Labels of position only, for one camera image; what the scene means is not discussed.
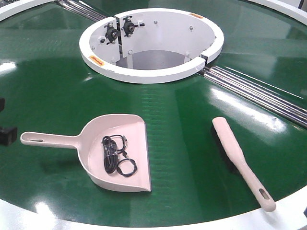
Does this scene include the black bearing mount left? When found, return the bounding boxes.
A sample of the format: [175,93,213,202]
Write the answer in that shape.
[105,23,119,45]

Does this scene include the black cable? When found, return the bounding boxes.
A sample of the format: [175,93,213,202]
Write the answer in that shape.
[101,135,138,177]

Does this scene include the black bearing mount right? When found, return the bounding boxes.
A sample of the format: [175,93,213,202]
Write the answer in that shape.
[121,16,145,37]

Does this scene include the orange warning sticker front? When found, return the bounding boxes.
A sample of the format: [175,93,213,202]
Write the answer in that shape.
[89,55,105,66]

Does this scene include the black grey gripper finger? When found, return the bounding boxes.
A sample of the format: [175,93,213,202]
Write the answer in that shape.
[0,126,17,146]

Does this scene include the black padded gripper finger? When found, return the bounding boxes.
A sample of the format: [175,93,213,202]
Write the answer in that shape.
[0,98,5,112]

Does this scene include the white central ring housing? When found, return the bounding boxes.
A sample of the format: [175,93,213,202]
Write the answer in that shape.
[79,8,224,84]

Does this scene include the black bearing mount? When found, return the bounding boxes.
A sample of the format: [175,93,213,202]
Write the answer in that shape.
[121,16,145,37]
[105,23,119,45]

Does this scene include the pink hand brush black bristles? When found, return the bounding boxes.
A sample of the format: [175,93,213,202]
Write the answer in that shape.
[212,117,276,212]

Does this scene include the orange warning sticker rear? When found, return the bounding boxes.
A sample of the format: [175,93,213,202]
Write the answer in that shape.
[189,13,204,19]

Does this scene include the orange warning sticker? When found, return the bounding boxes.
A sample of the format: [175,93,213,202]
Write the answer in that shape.
[89,55,105,66]
[189,13,204,19]

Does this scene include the steel rollers top-left strip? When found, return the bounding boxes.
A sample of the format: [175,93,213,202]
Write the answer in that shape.
[55,0,107,22]

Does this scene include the pink plastic dustpan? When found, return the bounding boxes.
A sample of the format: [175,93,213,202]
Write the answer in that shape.
[20,114,152,192]

